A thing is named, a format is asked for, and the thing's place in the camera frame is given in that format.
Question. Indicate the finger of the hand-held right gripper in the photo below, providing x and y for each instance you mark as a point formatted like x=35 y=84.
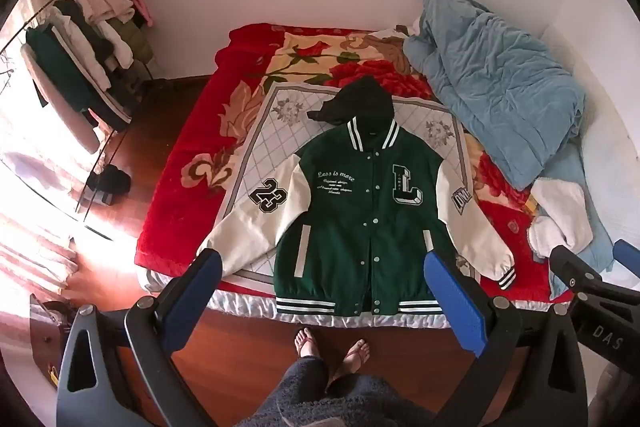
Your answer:
x=570 y=267
x=627 y=254

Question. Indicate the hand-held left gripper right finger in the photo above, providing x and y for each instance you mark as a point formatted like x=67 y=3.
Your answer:
x=455 y=302

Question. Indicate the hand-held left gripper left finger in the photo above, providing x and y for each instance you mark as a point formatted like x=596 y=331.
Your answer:
x=195 y=287

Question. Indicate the green and cream varsity jacket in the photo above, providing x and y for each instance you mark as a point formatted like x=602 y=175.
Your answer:
x=360 y=207

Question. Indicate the black metal clothes rack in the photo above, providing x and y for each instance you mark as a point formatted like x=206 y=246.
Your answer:
x=107 y=147

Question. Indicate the row of hanging clothes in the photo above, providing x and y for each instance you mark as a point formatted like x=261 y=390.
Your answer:
x=65 y=67

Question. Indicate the white towel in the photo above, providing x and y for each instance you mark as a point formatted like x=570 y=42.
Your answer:
x=560 y=207

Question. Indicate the person's right foot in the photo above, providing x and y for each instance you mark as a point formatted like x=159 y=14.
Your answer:
x=356 y=354

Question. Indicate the person's foot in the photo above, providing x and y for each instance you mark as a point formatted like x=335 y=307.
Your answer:
x=306 y=343
x=356 y=354

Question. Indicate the person's left foot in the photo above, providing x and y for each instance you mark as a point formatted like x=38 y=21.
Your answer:
x=306 y=343

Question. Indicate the black shoes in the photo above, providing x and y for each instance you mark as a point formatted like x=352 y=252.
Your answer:
x=112 y=182

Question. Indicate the person's grey fuzzy pants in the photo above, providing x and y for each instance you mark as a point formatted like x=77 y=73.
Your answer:
x=340 y=402

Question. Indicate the pink curtain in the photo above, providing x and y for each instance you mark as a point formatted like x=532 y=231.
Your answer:
x=30 y=252

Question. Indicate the red floral blanket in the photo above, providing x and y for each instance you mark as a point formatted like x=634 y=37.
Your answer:
x=200 y=117

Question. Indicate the blue quilt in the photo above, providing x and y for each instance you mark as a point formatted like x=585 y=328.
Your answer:
x=490 y=72

